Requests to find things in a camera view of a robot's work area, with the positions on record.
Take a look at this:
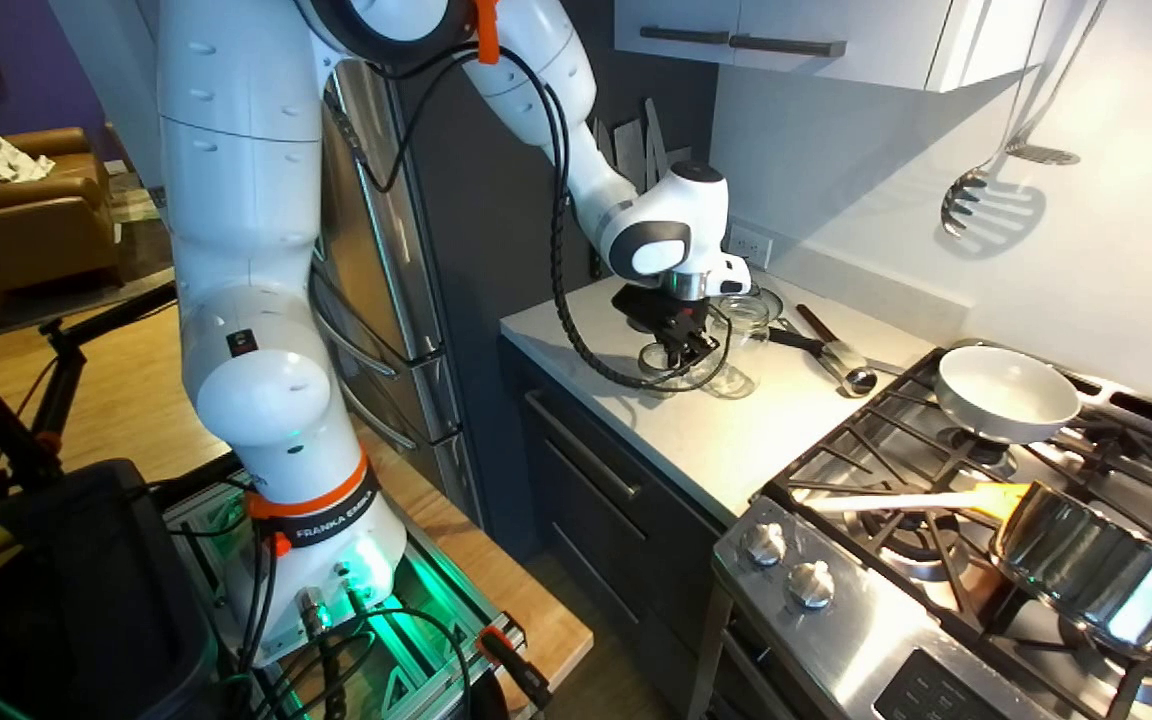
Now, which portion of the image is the black tripod stand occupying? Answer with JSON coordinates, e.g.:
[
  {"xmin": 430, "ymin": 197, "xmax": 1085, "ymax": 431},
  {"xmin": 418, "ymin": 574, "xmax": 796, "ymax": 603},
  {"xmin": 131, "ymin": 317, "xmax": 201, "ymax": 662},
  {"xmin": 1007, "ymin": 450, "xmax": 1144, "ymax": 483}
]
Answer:
[{"xmin": 0, "ymin": 277, "xmax": 183, "ymax": 499}]

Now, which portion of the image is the steel bar drawer handle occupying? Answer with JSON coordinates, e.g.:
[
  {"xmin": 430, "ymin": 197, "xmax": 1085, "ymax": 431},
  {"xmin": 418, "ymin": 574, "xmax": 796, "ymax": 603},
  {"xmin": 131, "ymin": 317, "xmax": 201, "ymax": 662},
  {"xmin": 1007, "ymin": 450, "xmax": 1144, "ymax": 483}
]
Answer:
[
  {"xmin": 523, "ymin": 387, "xmax": 644, "ymax": 503},
  {"xmin": 548, "ymin": 518, "xmax": 644, "ymax": 631},
  {"xmin": 542, "ymin": 447, "xmax": 656, "ymax": 551}
]

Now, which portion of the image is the wooden robot platform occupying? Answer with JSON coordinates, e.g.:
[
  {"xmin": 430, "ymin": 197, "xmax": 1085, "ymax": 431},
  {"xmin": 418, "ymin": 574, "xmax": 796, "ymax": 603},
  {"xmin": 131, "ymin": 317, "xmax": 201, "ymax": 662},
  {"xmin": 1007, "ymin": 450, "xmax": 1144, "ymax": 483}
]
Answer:
[{"xmin": 362, "ymin": 431, "xmax": 600, "ymax": 697}]

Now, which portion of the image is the silver stove knob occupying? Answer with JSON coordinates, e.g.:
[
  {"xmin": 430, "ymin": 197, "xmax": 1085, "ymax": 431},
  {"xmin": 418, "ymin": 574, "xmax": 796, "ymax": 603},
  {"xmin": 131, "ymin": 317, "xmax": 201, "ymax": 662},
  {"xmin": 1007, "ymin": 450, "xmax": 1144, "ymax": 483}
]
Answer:
[
  {"xmin": 788, "ymin": 555, "xmax": 841, "ymax": 615},
  {"xmin": 745, "ymin": 514, "xmax": 796, "ymax": 570}
]

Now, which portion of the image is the tall clear glass jar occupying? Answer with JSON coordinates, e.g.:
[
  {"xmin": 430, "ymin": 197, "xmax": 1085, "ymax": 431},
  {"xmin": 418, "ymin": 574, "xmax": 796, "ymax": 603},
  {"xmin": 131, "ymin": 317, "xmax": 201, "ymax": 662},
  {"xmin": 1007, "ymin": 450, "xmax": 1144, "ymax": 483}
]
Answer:
[{"xmin": 704, "ymin": 288, "xmax": 774, "ymax": 405}]

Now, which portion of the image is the black camera cable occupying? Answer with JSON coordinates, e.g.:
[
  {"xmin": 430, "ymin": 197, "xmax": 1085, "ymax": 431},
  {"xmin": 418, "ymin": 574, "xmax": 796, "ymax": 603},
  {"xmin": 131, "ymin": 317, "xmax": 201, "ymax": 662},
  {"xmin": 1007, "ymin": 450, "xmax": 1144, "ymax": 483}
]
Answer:
[{"xmin": 521, "ymin": 42, "xmax": 749, "ymax": 398}]

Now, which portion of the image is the metal handled kitchen tool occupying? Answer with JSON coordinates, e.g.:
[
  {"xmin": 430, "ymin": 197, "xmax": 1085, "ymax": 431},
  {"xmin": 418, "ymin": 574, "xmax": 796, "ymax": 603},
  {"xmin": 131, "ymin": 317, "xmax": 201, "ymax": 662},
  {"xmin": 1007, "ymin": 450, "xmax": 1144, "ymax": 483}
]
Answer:
[{"xmin": 763, "ymin": 319, "xmax": 860, "ymax": 378}]

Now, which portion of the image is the black fabric bin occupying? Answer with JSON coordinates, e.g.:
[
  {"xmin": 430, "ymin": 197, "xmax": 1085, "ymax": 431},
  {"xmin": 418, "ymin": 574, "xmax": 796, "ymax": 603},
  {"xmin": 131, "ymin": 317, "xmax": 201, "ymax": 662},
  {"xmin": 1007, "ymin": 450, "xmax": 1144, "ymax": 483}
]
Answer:
[{"xmin": 0, "ymin": 455, "xmax": 229, "ymax": 720}]

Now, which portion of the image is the black handled kitchen tool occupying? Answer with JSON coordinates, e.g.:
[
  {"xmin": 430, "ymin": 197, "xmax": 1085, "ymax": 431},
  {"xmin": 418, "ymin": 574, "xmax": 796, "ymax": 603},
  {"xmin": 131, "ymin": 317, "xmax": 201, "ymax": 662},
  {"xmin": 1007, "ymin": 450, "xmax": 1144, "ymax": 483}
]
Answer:
[{"xmin": 793, "ymin": 298, "xmax": 885, "ymax": 398}]

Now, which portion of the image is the dark cabinet bar handle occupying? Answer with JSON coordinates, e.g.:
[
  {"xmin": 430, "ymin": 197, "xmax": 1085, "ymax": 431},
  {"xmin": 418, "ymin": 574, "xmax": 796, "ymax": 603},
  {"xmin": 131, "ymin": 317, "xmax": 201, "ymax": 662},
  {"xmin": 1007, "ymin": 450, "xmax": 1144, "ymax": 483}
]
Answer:
[
  {"xmin": 728, "ymin": 28, "xmax": 851, "ymax": 64},
  {"xmin": 637, "ymin": 18, "xmax": 735, "ymax": 47}
]

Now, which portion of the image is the wooden spoon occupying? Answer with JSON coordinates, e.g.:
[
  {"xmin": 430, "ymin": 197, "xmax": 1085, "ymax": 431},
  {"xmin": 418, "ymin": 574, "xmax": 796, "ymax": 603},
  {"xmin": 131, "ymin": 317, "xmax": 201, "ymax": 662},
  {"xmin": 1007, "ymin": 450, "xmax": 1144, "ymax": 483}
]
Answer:
[{"xmin": 788, "ymin": 477, "xmax": 1037, "ymax": 528}]

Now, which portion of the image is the black and red clamp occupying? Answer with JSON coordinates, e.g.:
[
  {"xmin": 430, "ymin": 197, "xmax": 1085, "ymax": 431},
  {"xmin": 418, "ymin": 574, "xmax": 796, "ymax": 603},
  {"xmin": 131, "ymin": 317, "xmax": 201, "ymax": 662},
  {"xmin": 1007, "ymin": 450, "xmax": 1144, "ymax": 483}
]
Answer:
[{"xmin": 478, "ymin": 615, "xmax": 560, "ymax": 713}]

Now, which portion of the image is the white wall outlet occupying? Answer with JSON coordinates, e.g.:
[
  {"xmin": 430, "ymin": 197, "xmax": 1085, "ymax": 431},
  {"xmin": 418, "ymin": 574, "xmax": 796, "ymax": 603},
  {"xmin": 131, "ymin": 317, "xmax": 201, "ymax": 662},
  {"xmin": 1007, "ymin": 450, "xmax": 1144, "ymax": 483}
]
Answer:
[{"xmin": 728, "ymin": 223, "xmax": 782, "ymax": 270}]

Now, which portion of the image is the brown leather couch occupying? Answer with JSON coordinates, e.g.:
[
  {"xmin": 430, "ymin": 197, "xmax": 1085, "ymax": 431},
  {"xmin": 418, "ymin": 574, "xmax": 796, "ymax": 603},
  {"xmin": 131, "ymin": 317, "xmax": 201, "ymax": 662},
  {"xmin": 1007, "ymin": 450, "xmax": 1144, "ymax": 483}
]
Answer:
[{"xmin": 0, "ymin": 123, "xmax": 130, "ymax": 326}]

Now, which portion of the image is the hanging slotted metal spatula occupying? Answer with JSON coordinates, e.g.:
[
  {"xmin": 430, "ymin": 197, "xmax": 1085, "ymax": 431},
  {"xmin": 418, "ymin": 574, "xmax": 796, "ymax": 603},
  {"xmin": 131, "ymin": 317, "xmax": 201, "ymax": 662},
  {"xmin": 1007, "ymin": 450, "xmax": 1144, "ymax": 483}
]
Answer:
[{"xmin": 937, "ymin": 0, "xmax": 1112, "ymax": 264}]

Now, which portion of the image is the stainless steel gas range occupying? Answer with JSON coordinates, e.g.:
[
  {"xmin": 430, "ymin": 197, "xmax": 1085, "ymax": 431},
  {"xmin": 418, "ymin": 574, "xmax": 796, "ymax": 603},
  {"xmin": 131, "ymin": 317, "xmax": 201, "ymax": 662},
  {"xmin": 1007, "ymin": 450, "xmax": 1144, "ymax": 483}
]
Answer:
[{"xmin": 685, "ymin": 337, "xmax": 1152, "ymax": 720}]

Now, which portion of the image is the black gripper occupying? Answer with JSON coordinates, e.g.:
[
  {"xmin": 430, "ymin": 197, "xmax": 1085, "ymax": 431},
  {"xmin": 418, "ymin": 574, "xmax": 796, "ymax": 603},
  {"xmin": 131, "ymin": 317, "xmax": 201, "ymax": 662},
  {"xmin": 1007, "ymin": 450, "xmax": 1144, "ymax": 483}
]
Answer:
[{"xmin": 613, "ymin": 277, "xmax": 731, "ymax": 392}]

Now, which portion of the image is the dark grey drawer front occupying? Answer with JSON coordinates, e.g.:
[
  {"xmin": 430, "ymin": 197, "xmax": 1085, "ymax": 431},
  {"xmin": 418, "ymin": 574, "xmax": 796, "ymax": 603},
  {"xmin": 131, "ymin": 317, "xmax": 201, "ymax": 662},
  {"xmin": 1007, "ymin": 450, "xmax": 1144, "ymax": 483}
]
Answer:
[
  {"xmin": 521, "ymin": 413, "xmax": 728, "ymax": 624},
  {"xmin": 503, "ymin": 339, "xmax": 728, "ymax": 551},
  {"xmin": 531, "ymin": 490, "xmax": 726, "ymax": 715}
]

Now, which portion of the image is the dark tall cabinet panel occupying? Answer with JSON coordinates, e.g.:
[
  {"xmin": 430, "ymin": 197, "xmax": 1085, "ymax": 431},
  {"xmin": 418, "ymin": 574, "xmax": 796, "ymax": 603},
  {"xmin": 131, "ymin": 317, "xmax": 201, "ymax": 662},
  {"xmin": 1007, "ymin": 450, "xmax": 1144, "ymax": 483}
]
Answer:
[{"xmin": 402, "ymin": 0, "xmax": 728, "ymax": 564}]

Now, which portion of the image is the black cast iron grate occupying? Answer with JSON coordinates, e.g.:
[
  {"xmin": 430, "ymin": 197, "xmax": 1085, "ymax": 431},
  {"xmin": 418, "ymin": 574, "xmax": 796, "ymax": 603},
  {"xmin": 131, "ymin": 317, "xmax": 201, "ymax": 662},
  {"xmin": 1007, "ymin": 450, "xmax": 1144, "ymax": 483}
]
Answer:
[
  {"xmin": 999, "ymin": 385, "xmax": 1152, "ymax": 720},
  {"xmin": 770, "ymin": 346, "xmax": 1049, "ymax": 631}
]

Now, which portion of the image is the shiny steel saucepan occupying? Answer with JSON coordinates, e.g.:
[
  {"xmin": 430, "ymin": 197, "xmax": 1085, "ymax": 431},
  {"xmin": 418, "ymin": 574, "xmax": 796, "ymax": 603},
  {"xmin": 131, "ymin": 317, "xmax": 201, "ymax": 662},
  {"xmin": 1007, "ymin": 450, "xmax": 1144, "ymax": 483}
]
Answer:
[{"xmin": 990, "ymin": 478, "xmax": 1152, "ymax": 659}]

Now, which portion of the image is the glass pot lid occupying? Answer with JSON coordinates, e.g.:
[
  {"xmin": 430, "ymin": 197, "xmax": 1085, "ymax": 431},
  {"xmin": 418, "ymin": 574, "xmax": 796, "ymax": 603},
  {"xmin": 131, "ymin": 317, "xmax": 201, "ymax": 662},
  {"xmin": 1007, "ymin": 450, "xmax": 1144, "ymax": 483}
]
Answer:
[{"xmin": 740, "ymin": 278, "xmax": 796, "ymax": 339}]

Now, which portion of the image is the stainless steel refrigerator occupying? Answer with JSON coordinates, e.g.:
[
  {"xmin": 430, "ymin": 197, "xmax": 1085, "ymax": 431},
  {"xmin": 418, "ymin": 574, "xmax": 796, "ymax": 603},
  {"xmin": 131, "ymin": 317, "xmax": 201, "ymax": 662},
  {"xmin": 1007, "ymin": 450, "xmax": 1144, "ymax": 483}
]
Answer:
[{"xmin": 310, "ymin": 55, "xmax": 489, "ymax": 528}]

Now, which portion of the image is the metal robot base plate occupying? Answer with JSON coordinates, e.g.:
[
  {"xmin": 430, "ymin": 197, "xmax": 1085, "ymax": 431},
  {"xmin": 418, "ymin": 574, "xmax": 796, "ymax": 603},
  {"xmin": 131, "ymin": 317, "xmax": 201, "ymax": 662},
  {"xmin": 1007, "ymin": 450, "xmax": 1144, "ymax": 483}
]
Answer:
[{"xmin": 201, "ymin": 514, "xmax": 502, "ymax": 720}]

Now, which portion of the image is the black range display panel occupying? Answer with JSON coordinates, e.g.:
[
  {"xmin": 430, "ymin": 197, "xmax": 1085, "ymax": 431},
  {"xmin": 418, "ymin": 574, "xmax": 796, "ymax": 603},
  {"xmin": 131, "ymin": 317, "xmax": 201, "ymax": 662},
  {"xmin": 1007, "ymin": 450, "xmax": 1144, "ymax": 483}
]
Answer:
[{"xmin": 872, "ymin": 648, "xmax": 1007, "ymax": 720}]

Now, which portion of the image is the white frying pan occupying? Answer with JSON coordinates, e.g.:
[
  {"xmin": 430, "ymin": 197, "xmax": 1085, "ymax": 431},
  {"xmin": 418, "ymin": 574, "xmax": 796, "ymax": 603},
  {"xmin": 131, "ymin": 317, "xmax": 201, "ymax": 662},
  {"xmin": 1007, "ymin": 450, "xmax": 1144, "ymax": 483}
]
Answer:
[{"xmin": 933, "ymin": 339, "xmax": 1089, "ymax": 447}]

